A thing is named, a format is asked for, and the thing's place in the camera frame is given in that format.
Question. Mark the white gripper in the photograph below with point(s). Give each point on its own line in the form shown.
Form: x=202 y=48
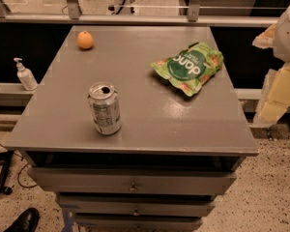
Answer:
x=288 y=38

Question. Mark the green rice chip bag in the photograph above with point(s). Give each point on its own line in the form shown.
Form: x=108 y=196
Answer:
x=191 y=68

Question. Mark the silver 7up can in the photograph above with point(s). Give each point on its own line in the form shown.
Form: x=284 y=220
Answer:
x=105 y=109

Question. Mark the grey drawer cabinet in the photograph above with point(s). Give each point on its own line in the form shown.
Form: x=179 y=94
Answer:
x=161 y=129

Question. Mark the orange fruit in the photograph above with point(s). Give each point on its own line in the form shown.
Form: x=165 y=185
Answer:
x=85 y=40

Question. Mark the bottom grey drawer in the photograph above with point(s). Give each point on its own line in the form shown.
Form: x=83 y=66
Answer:
x=138 y=223

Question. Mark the grey drawer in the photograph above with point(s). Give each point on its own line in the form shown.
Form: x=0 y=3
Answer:
x=129 y=181
x=138 y=223
x=135 y=206

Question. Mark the white pump sanitizer bottle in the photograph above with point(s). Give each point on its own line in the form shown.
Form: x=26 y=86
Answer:
x=25 y=76

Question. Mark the middle grey drawer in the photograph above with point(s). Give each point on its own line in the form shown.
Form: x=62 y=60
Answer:
x=135 y=206

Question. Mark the top grey drawer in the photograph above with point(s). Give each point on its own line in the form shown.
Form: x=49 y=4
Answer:
x=129 y=181

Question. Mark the metal window railing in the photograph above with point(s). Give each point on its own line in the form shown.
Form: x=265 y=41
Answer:
x=229 y=13

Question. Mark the black stand leg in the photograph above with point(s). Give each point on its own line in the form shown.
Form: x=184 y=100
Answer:
x=5 y=161

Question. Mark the black leather shoe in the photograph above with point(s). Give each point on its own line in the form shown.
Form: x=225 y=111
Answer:
x=26 y=222

